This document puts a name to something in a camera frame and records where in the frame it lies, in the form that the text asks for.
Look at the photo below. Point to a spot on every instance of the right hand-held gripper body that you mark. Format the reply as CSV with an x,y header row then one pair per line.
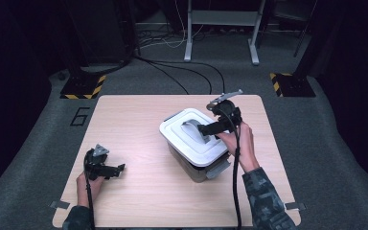
x,y
228,113

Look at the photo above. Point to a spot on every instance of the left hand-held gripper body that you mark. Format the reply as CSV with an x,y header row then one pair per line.
x,y
97,166

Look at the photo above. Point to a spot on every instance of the translucent brown storage box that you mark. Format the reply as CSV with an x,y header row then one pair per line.
x,y
201,169

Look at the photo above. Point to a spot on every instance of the person's left hand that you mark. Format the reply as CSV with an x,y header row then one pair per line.
x,y
89,188

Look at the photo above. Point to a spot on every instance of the person's right hand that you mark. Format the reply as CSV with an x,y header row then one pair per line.
x,y
244,147

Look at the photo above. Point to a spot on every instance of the grey tape strip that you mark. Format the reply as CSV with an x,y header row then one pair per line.
x,y
294,206
59,204

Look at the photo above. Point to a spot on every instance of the black yellow striped base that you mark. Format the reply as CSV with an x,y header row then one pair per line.
x,y
292,84
83,87

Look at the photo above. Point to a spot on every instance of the white metal stand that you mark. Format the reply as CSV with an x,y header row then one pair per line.
x,y
223,19

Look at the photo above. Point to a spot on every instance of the black equipment cabinet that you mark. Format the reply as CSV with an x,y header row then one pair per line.
x,y
102,32

